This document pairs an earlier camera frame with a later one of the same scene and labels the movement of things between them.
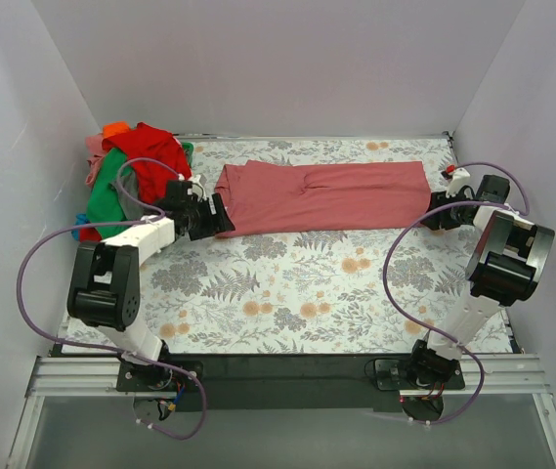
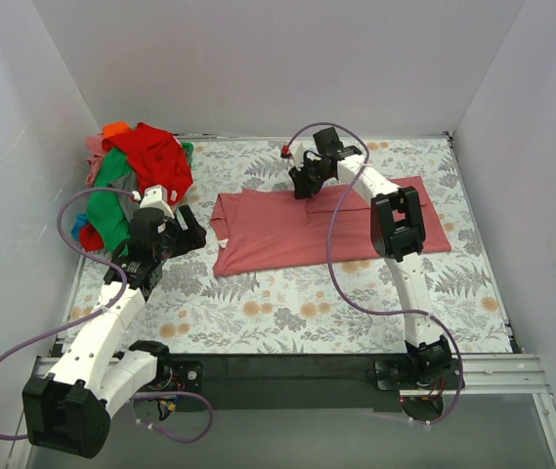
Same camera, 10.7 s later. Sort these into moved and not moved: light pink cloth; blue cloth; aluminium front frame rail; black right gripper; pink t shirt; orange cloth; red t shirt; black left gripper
Moved: pink t shirt; black left gripper; black right gripper
Not moved: light pink cloth; red t shirt; aluminium front frame rail; orange cloth; blue cloth
